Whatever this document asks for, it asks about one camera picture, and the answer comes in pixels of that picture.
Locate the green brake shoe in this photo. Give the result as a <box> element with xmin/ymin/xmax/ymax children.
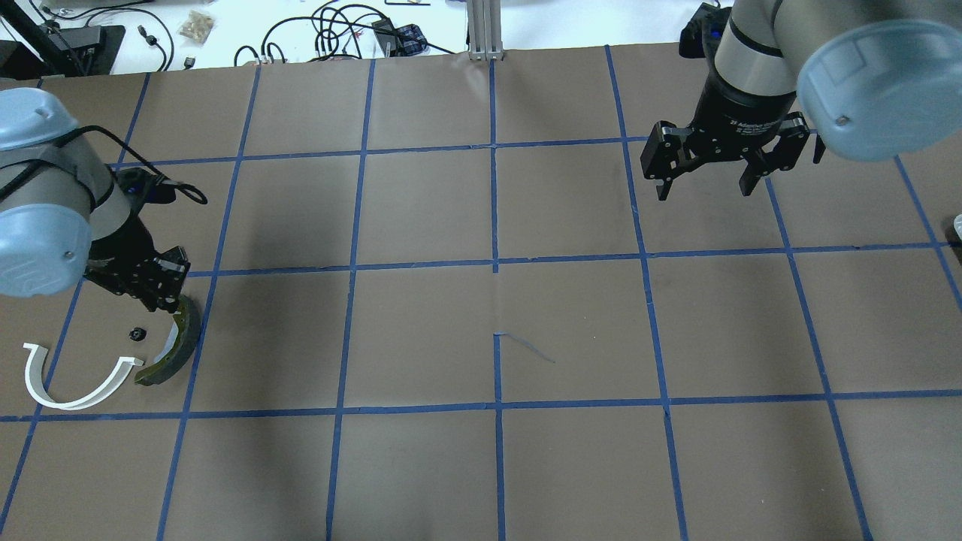
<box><xmin>135</xmin><ymin>295</ymin><xmax>202</xmax><ymax>386</ymax></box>

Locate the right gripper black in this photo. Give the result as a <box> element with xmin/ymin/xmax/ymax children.
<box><xmin>640</xmin><ymin>75</ymin><xmax>812</xmax><ymax>201</ymax></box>

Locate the black monitor stand base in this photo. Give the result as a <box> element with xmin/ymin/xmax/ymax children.
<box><xmin>1</xmin><ymin>26</ymin><xmax>127</xmax><ymax>81</ymax></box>

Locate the black bearing gear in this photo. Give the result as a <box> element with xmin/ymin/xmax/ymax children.
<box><xmin>128</xmin><ymin>328</ymin><xmax>147</xmax><ymax>343</ymax></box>

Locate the white curved plastic part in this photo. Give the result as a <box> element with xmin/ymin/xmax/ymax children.
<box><xmin>22</xmin><ymin>342</ymin><xmax>144</xmax><ymax>413</ymax></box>

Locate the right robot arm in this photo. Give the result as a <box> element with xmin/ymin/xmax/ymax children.
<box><xmin>640</xmin><ymin>1</ymin><xmax>961</xmax><ymax>201</ymax></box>

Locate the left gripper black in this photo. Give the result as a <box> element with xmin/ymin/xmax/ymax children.
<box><xmin>83</xmin><ymin>215</ymin><xmax>190</xmax><ymax>313</ymax></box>

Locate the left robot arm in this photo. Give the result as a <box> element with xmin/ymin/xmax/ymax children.
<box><xmin>1</xmin><ymin>88</ymin><xmax>207</xmax><ymax>314</ymax></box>

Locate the aluminium frame post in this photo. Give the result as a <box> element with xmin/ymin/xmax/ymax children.
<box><xmin>466</xmin><ymin>0</ymin><xmax>504</xmax><ymax>62</ymax></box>

